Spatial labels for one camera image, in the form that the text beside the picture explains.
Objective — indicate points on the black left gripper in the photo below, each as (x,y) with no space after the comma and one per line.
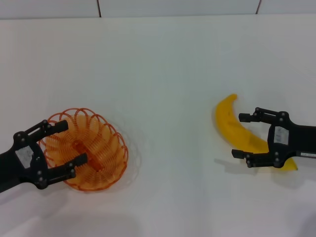
(24,163)

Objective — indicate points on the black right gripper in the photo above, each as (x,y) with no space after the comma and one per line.
(301,140)

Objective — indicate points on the yellow banana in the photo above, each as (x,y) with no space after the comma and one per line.
(229,123)

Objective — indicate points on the orange plastic woven basket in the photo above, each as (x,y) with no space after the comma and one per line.
(106,153)

